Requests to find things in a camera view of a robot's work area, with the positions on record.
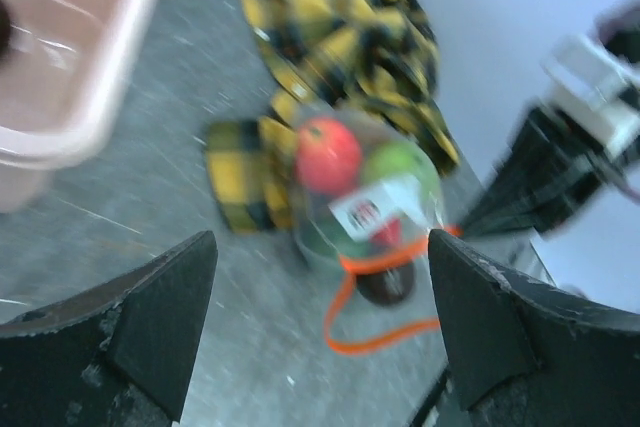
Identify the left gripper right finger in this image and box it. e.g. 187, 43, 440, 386
428, 230, 639, 427

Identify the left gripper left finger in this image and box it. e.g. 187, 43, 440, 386
1, 231, 218, 426

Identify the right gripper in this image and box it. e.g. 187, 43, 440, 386
459, 104, 607, 237

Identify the dark fake plum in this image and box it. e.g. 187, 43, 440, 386
356, 263, 416, 307
0, 0, 12, 60

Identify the green fake apple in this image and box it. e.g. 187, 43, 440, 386
360, 141, 443, 200

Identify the clear zip top bag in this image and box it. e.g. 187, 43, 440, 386
290, 102, 460, 356

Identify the red fake tomato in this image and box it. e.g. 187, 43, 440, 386
295, 117, 363, 196

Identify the yellow plaid shirt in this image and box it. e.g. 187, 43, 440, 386
205, 0, 459, 233

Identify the pink plastic bin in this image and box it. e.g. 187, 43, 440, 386
1, 0, 157, 213

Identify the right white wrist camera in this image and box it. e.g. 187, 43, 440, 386
542, 34, 639, 159

